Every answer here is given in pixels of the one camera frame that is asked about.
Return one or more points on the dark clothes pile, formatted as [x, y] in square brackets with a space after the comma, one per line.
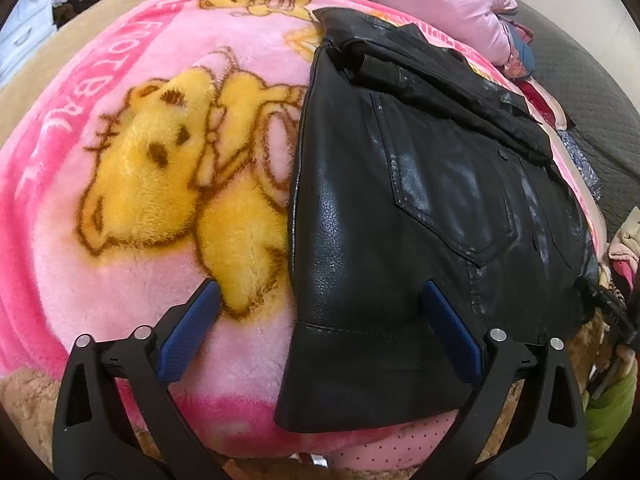
[72, 10]

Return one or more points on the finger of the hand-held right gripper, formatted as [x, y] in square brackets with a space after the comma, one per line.
[607, 310]

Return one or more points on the beige fleece blanket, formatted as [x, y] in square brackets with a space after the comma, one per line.
[30, 410]

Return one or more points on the grey quilted bed cover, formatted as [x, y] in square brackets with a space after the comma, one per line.
[600, 110]

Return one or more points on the pink dotted cloth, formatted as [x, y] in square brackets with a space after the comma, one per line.
[400, 445]

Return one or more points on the white dresser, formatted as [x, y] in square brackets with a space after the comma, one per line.
[25, 35]

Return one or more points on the blue patterned cloth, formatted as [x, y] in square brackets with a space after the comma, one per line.
[580, 165]

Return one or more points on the black leather jacket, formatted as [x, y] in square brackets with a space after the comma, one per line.
[375, 260]

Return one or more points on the green cloth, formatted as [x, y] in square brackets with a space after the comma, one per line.
[612, 415]

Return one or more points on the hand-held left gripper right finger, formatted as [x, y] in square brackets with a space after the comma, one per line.
[452, 332]

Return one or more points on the blue floral pillow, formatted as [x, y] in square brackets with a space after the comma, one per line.
[522, 52]

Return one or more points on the pink bear printed blanket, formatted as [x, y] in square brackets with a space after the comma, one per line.
[125, 235]

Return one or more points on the pink quilt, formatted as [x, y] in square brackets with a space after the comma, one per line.
[425, 0]

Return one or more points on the red and beige pillow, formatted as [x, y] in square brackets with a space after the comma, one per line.
[540, 102]

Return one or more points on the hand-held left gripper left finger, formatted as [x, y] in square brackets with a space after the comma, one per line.
[192, 330]

